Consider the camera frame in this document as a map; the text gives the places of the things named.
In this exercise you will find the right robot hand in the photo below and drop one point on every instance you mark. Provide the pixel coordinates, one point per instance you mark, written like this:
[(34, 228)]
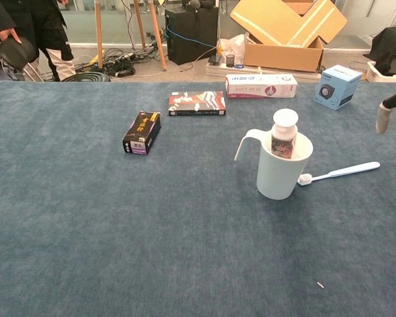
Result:
[(382, 119)]

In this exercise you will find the light blue toothbrush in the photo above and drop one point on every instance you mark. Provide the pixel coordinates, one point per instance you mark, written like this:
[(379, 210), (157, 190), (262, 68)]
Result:
[(343, 171)]

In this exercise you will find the floral toothpaste tube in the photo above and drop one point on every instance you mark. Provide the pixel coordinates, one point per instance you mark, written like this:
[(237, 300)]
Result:
[(283, 145)]

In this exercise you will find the blue speaker box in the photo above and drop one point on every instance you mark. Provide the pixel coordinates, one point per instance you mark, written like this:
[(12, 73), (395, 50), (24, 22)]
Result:
[(336, 87)]

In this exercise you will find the open cardboard box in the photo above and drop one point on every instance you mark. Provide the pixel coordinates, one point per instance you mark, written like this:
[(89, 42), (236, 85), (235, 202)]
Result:
[(283, 56)]

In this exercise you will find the white toothpaste carton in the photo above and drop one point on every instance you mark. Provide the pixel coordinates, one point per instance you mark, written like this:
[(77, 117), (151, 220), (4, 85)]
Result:
[(260, 87)]

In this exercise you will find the red black flat box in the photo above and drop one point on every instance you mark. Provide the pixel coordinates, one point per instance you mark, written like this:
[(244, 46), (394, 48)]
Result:
[(198, 102)]

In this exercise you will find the black purple small box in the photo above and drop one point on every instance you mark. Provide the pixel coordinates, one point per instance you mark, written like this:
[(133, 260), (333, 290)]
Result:
[(140, 133)]

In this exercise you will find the white plastic crate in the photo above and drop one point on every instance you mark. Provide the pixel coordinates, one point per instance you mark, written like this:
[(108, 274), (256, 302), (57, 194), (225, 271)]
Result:
[(379, 76)]

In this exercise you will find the black cloth cover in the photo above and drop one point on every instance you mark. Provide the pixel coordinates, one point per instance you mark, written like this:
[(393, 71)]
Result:
[(389, 43)]

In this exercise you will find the black mesh pen holder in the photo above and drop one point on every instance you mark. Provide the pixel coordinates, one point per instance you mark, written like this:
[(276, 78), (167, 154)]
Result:
[(230, 61)]

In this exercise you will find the aluminium profile platform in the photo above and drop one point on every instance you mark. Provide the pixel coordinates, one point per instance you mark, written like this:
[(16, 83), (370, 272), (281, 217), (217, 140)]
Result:
[(224, 70)]

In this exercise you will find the white plastic bag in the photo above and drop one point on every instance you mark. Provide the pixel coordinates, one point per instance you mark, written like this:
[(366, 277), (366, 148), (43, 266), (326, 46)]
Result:
[(232, 44)]

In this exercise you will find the small white scrap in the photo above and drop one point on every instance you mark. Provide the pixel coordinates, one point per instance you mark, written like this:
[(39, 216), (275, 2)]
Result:
[(320, 284)]

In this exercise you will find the black phone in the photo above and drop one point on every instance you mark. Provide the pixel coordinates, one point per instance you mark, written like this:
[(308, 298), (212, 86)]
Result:
[(215, 59)]

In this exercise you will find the black computer tower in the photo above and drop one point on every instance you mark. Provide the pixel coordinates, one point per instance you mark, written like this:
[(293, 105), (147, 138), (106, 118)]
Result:
[(191, 39)]

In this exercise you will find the wooden easel leg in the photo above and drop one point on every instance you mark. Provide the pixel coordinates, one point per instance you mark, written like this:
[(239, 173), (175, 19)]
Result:
[(156, 33), (139, 23), (99, 29)]

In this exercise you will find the blue table mat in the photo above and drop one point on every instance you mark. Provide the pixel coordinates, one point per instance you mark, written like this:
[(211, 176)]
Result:
[(85, 214)]

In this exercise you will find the person in black jacket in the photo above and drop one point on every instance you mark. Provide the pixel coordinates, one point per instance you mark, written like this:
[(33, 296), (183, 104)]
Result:
[(43, 23)]

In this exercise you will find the black swivel stool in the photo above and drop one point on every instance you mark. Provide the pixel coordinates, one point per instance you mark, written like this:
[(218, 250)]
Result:
[(16, 53)]

